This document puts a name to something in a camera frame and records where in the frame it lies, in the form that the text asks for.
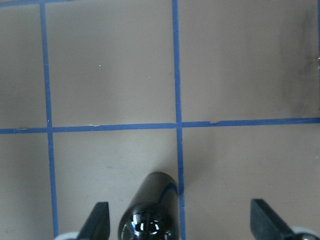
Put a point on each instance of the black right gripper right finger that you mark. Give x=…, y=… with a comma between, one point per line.
x=266, y=224

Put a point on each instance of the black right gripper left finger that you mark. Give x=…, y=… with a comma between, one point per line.
x=97, y=225

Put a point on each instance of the dark glass wine bottle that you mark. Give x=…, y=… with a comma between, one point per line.
x=153, y=213

